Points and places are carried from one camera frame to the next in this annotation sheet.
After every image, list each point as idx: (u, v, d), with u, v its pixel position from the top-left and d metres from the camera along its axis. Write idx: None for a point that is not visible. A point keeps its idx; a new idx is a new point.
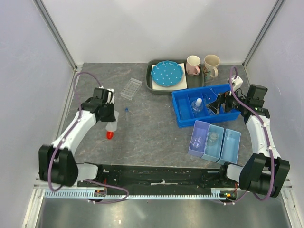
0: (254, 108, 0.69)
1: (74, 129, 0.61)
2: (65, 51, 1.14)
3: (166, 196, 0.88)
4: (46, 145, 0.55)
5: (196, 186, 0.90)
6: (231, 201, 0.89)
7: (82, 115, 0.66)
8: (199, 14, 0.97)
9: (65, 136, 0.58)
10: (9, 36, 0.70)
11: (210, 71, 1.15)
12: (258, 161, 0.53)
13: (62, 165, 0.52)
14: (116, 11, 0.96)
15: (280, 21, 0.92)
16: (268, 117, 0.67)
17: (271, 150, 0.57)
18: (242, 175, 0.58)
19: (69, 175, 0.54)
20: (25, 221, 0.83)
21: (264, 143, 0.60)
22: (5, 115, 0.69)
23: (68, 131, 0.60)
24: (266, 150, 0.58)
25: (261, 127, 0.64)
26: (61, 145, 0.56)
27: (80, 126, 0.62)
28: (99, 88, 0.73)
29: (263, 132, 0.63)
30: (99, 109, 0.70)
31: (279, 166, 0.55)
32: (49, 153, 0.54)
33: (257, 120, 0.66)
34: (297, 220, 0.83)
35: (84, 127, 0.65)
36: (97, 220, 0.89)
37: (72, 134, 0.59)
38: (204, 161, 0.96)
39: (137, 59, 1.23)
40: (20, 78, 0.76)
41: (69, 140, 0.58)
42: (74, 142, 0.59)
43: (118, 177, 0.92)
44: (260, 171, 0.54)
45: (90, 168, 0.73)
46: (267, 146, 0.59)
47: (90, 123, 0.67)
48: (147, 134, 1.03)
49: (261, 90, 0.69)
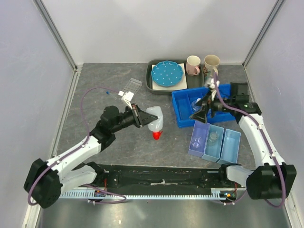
0: (244, 106, 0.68)
1: (72, 155, 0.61)
2: (65, 51, 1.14)
3: (166, 196, 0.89)
4: (42, 161, 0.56)
5: (196, 186, 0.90)
6: (231, 201, 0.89)
7: (89, 141, 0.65)
8: (199, 14, 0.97)
9: (61, 158, 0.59)
10: (9, 36, 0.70)
11: (210, 71, 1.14)
12: (265, 172, 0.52)
13: (45, 186, 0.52)
14: (116, 11, 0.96)
15: (280, 21, 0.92)
16: (259, 113, 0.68)
17: (275, 157, 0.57)
18: (251, 186, 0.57)
19: (48, 195, 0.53)
20: (25, 221, 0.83)
21: (265, 150, 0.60)
22: (5, 115, 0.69)
23: (66, 154, 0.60)
24: (270, 158, 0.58)
25: (256, 128, 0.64)
26: (53, 166, 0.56)
27: (80, 153, 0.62)
28: (109, 110, 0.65)
29: (261, 136, 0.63)
30: (109, 139, 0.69)
31: (286, 172, 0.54)
32: (40, 168, 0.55)
33: (252, 122, 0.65)
34: (297, 220, 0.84)
35: (86, 154, 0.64)
36: (97, 220, 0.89)
37: (69, 159, 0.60)
38: (204, 161, 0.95)
39: (137, 59, 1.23)
40: (20, 78, 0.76)
41: (63, 164, 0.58)
42: (67, 167, 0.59)
43: (118, 177, 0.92)
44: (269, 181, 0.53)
45: (86, 175, 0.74)
46: (270, 154, 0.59)
47: (93, 150, 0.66)
48: (147, 134, 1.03)
49: (242, 85, 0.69)
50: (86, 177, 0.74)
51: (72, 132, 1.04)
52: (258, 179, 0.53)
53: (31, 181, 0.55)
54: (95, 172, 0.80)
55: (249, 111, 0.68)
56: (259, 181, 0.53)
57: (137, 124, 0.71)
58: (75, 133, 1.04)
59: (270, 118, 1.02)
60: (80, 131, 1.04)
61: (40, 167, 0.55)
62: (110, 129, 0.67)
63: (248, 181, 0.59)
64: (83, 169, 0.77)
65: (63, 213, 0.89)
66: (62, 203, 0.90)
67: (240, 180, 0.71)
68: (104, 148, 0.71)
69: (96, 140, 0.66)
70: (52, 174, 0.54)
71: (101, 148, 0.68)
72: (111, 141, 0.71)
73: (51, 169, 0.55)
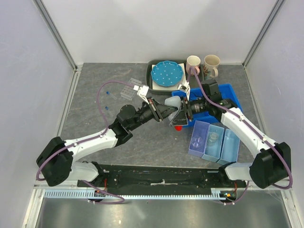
0: (220, 103, 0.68)
1: (89, 141, 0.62)
2: (65, 51, 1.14)
3: (166, 196, 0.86)
4: (60, 139, 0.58)
5: (196, 186, 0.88)
6: (231, 201, 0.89)
7: (106, 133, 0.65)
8: (199, 14, 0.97)
9: (79, 141, 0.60)
10: (9, 36, 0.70)
11: (210, 71, 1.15)
12: (264, 157, 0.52)
13: (59, 164, 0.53)
14: (116, 11, 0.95)
15: (280, 21, 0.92)
16: (236, 107, 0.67)
17: (267, 140, 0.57)
18: (257, 176, 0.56)
19: (58, 174, 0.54)
20: (25, 221, 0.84)
21: (256, 136, 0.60)
22: (5, 115, 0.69)
23: (84, 139, 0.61)
24: (262, 143, 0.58)
25: (239, 120, 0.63)
26: (70, 147, 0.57)
27: (96, 142, 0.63)
28: (124, 110, 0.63)
29: (246, 126, 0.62)
30: (125, 137, 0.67)
31: (281, 150, 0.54)
32: (58, 146, 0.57)
33: (232, 115, 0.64)
34: (297, 220, 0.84)
35: (101, 145, 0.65)
36: (97, 220, 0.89)
37: (85, 145, 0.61)
38: (204, 161, 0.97)
39: (137, 59, 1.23)
40: (19, 77, 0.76)
41: (79, 147, 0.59)
42: (82, 152, 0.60)
43: (118, 177, 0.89)
44: (270, 165, 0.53)
45: (90, 172, 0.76)
46: (261, 138, 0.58)
47: (108, 144, 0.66)
48: (147, 134, 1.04)
49: (212, 84, 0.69)
50: (90, 173, 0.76)
51: (72, 132, 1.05)
52: (260, 166, 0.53)
53: (45, 156, 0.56)
54: (98, 172, 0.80)
55: (227, 107, 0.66)
56: (261, 168, 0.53)
57: (156, 118, 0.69)
58: (75, 133, 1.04)
59: (270, 118, 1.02)
60: (80, 131, 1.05)
61: (57, 145, 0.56)
62: (127, 127, 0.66)
63: (251, 173, 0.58)
64: (90, 164, 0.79)
65: (62, 213, 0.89)
66: (62, 203, 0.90)
67: (242, 176, 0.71)
68: (119, 144, 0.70)
69: (113, 134, 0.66)
70: (69, 154, 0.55)
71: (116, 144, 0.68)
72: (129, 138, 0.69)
73: (66, 149, 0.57)
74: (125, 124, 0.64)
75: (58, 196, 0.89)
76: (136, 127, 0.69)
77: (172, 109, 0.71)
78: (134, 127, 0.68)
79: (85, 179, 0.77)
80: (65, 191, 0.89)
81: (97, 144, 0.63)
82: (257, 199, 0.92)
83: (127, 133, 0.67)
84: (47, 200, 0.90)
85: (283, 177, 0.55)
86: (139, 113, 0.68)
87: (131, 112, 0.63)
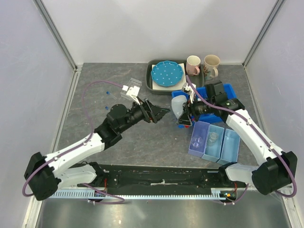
0: (226, 104, 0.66)
1: (72, 152, 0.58)
2: (65, 51, 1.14)
3: (166, 196, 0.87)
4: (40, 156, 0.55)
5: (196, 186, 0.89)
6: (231, 201, 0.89)
7: (91, 138, 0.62)
8: (199, 14, 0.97)
9: (61, 154, 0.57)
10: (9, 36, 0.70)
11: (210, 71, 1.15)
12: (270, 167, 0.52)
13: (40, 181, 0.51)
14: (116, 11, 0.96)
15: (280, 21, 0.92)
16: (243, 108, 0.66)
17: (274, 149, 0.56)
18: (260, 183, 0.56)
19: (42, 190, 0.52)
20: (25, 221, 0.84)
21: (262, 144, 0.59)
22: (5, 115, 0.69)
23: (66, 150, 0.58)
24: (269, 151, 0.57)
25: (247, 125, 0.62)
26: (51, 162, 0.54)
27: (80, 150, 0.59)
28: (114, 111, 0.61)
29: (253, 131, 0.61)
30: (113, 138, 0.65)
31: (288, 160, 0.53)
32: (39, 162, 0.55)
33: (240, 119, 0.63)
34: (297, 219, 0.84)
35: (88, 152, 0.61)
36: (97, 221, 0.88)
37: (68, 156, 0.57)
38: (204, 160, 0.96)
39: (137, 59, 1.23)
40: (19, 77, 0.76)
41: (61, 160, 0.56)
42: (66, 164, 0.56)
43: (118, 177, 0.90)
44: (275, 175, 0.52)
45: (86, 175, 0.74)
46: (268, 146, 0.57)
47: (95, 149, 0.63)
48: (147, 134, 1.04)
49: (217, 84, 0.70)
50: (86, 177, 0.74)
51: (72, 132, 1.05)
52: (265, 175, 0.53)
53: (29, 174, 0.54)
54: (96, 173, 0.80)
55: (233, 108, 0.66)
56: (265, 176, 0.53)
57: (147, 119, 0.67)
58: (75, 133, 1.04)
59: (270, 118, 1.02)
60: (80, 131, 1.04)
61: (37, 161, 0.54)
62: (117, 128, 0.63)
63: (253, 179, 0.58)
64: (85, 167, 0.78)
65: (62, 213, 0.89)
66: (61, 203, 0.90)
67: (241, 178, 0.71)
68: (108, 146, 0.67)
69: (100, 138, 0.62)
70: (49, 170, 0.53)
71: (105, 147, 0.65)
72: (118, 140, 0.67)
73: (47, 165, 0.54)
74: (115, 125, 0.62)
75: (57, 196, 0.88)
76: (125, 128, 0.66)
77: (164, 109, 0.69)
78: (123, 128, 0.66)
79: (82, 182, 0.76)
80: (65, 191, 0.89)
81: (82, 153, 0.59)
82: (257, 199, 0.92)
83: (116, 134, 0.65)
84: (47, 200, 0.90)
85: (285, 185, 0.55)
86: (129, 114, 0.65)
87: (121, 113, 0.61)
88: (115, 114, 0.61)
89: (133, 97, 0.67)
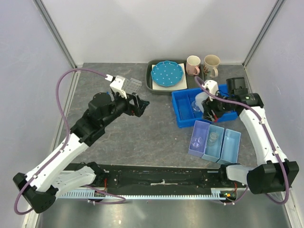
0: (245, 97, 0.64)
1: (52, 164, 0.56)
2: (65, 51, 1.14)
3: (166, 196, 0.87)
4: (19, 177, 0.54)
5: (196, 186, 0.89)
6: (231, 201, 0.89)
7: (69, 142, 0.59)
8: (199, 14, 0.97)
9: (39, 170, 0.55)
10: (9, 36, 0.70)
11: (210, 71, 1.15)
12: (268, 171, 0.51)
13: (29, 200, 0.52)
14: (116, 11, 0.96)
15: (280, 21, 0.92)
16: (261, 106, 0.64)
17: (278, 155, 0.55)
18: (253, 182, 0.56)
19: (37, 205, 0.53)
20: (25, 221, 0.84)
21: (268, 146, 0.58)
22: (5, 115, 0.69)
23: (45, 164, 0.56)
24: (272, 155, 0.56)
25: (259, 123, 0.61)
26: (32, 182, 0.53)
27: (61, 159, 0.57)
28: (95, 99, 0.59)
29: (263, 132, 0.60)
30: (96, 132, 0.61)
31: (288, 168, 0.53)
32: (21, 183, 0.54)
33: (254, 116, 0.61)
34: (297, 219, 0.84)
35: (70, 157, 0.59)
36: (96, 221, 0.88)
37: (48, 170, 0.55)
38: (204, 161, 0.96)
39: (137, 59, 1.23)
40: (19, 77, 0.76)
41: (42, 176, 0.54)
42: (49, 178, 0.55)
43: (118, 177, 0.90)
44: (270, 178, 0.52)
45: (86, 177, 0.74)
46: (273, 150, 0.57)
47: (78, 150, 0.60)
48: (147, 134, 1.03)
49: (237, 79, 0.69)
50: (85, 179, 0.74)
51: None
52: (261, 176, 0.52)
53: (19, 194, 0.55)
54: (94, 173, 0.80)
55: (250, 102, 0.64)
56: (261, 178, 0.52)
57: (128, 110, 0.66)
58: None
59: (270, 118, 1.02)
60: None
61: (19, 183, 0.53)
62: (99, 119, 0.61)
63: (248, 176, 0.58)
64: (82, 169, 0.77)
65: (62, 213, 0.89)
66: (61, 203, 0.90)
67: (240, 178, 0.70)
68: (90, 143, 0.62)
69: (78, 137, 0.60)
70: (32, 190, 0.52)
71: (87, 144, 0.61)
72: (100, 135, 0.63)
73: (29, 185, 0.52)
74: (98, 114, 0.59)
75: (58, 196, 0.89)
76: (108, 122, 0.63)
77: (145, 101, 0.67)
78: (106, 122, 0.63)
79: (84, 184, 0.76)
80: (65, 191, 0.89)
81: (63, 161, 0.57)
82: (257, 199, 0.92)
83: (99, 127, 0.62)
84: None
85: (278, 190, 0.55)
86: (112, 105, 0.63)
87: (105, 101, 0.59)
88: (96, 102, 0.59)
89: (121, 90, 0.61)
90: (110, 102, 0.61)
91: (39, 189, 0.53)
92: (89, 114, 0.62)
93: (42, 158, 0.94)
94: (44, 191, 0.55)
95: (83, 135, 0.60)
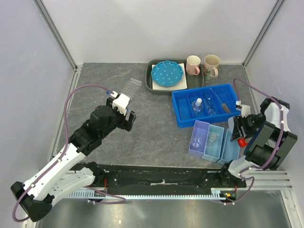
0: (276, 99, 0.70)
1: (50, 172, 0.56)
2: (64, 51, 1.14)
3: (166, 196, 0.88)
4: (18, 185, 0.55)
5: (196, 186, 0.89)
6: (231, 201, 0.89)
7: (67, 151, 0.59)
8: (198, 14, 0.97)
9: (37, 179, 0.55)
10: (9, 36, 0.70)
11: (210, 71, 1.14)
12: (268, 124, 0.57)
13: (26, 209, 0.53)
14: (116, 11, 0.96)
15: (280, 21, 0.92)
16: (287, 105, 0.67)
17: (282, 124, 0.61)
18: (249, 143, 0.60)
19: (33, 214, 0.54)
20: (25, 221, 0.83)
21: (277, 118, 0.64)
22: (5, 115, 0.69)
23: (42, 173, 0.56)
24: (278, 124, 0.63)
25: (278, 109, 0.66)
26: (29, 190, 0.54)
27: (58, 168, 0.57)
28: (97, 112, 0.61)
29: (278, 112, 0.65)
30: (94, 143, 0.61)
31: (286, 135, 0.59)
32: (19, 192, 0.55)
33: (276, 106, 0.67)
34: (297, 219, 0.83)
35: (68, 166, 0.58)
36: (97, 221, 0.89)
37: (45, 179, 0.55)
38: (204, 161, 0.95)
39: (137, 59, 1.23)
40: (19, 77, 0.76)
41: (39, 185, 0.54)
42: (46, 187, 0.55)
43: (118, 177, 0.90)
44: (267, 136, 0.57)
45: (84, 179, 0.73)
46: (280, 121, 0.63)
47: (77, 159, 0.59)
48: (147, 134, 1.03)
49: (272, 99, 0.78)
50: (83, 182, 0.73)
51: (72, 132, 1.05)
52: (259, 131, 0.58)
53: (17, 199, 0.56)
54: (93, 175, 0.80)
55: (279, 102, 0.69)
56: (259, 133, 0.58)
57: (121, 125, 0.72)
58: None
59: None
60: None
61: (17, 192, 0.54)
62: (98, 131, 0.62)
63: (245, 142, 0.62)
64: (80, 172, 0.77)
65: (63, 213, 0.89)
66: (61, 203, 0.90)
67: (243, 167, 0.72)
68: (88, 153, 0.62)
69: (76, 146, 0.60)
70: (29, 199, 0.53)
71: (84, 154, 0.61)
72: (96, 146, 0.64)
73: (26, 194, 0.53)
74: (98, 125, 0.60)
75: None
76: (106, 134, 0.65)
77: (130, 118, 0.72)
78: (103, 132, 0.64)
79: (83, 186, 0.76)
80: None
81: (61, 169, 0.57)
82: (257, 199, 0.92)
83: (98, 137, 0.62)
84: None
85: (267, 157, 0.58)
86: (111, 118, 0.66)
87: (108, 115, 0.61)
88: (98, 113, 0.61)
89: (121, 109, 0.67)
90: (110, 113, 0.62)
91: (36, 198, 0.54)
92: (88, 125, 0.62)
93: (42, 158, 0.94)
94: (41, 199, 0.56)
95: (81, 145, 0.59)
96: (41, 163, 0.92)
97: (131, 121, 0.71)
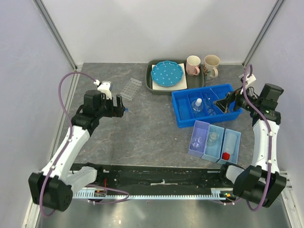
0: (265, 111, 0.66)
1: (64, 154, 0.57)
2: (65, 51, 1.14)
3: (166, 196, 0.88)
4: (36, 174, 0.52)
5: (196, 186, 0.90)
6: (231, 201, 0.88)
7: (73, 132, 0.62)
8: (199, 14, 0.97)
9: (55, 162, 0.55)
10: (9, 36, 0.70)
11: (210, 71, 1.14)
12: (255, 173, 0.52)
13: (54, 193, 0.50)
14: (116, 10, 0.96)
15: (280, 21, 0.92)
16: (278, 123, 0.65)
17: (270, 164, 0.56)
18: (236, 185, 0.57)
19: (61, 200, 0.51)
20: (25, 221, 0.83)
21: (264, 154, 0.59)
22: (6, 116, 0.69)
23: (58, 156, 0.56)
24: (265, 164, 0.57)
25: (266, 134, 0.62)
26: (52, 172, 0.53)
27: (71, 148, 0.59)
28: (88, 94, 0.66)
29: (266, 140, 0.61)
30: (93, 121, 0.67)
31: (274, 180, 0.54)
32: (39, 182, 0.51)
33: (264, 127, 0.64)
34: (296, 219, 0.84)
35: (77, 147, 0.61)
36: (97, 221, 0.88)
37: (63, 159, 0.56)
38: (204, 161, 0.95)
39: (137, 59, 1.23)
40: (19, 78, 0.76)
41: (59, 166, 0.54)
42: (65, 167, 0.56)
43: (118, 177, 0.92)
44: (254, 182, 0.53)
45: (89, 175, 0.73)
46: (268, 159, 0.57)
47: (82, 140, 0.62)
48: (147, 134, 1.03)
49: (275, 90, 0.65)
50: (89, 176, 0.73)
51: None
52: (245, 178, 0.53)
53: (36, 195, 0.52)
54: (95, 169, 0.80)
55: (268, 116, 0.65)
56: (244, 180, 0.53)
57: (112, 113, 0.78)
58: None
59: None
60: None
61: (38, 180, 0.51)
62: (93, 111, 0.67)
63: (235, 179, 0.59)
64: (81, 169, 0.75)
65: (63, 213, 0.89)
66: None
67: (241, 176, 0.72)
68: (91, 132, 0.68)
69: (80, 128, 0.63)
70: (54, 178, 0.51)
71: (89, 133, 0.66)
72: (95, 125, 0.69)
73: (50, 176, 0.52)
74: (92, 105, 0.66)
75: None
76: (100, 114, 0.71)
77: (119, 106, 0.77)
78: (98, 112, 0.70)
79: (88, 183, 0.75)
80: None
81: (73, 148, 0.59)
82: None
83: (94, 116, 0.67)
84: None
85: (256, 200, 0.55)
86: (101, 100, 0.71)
87: (97, 95, 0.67)
88: (90, 95, 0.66)
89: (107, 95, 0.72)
90: (100, 93, 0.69)
91: (61, 176, 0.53)
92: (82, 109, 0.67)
93: (42, 158, 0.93)
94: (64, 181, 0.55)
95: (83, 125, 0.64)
96: (41, 163, 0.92)
97: (118, 105, 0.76)
